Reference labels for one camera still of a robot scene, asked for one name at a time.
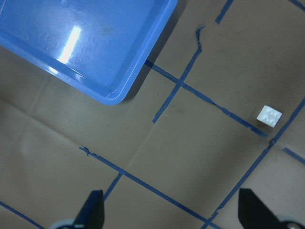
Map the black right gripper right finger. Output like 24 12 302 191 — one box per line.
238 188 287 229

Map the white block with studs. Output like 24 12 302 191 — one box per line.
256 105 282 128

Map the blue plastic tray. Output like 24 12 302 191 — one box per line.
0 0 177 105

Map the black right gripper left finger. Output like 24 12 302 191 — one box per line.
72 190 105 229

